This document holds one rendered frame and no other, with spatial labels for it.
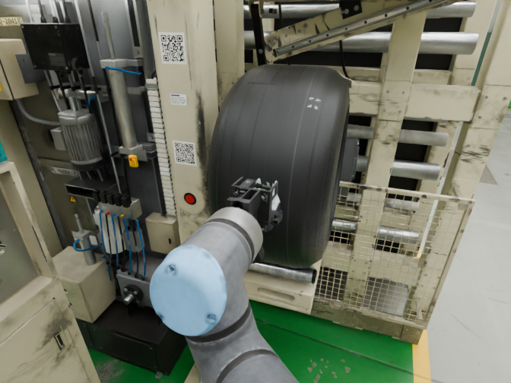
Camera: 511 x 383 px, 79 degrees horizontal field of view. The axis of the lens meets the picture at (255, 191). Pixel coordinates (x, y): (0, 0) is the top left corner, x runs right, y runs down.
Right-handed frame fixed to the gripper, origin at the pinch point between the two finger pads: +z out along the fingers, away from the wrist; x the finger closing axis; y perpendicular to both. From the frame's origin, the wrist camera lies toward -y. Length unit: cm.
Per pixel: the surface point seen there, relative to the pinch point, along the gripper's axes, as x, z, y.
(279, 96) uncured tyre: 2.2, 11.3, 20.2
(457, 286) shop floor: -96, 149, -106
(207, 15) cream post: 27, 25, 38
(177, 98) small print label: 33.3, 19.2, 17.3
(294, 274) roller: -4.4, 17.5, -30.7
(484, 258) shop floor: -122, 187, -102
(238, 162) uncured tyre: 8.4, 2.3, 6.4
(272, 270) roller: 2.4, 17.4, -31.0
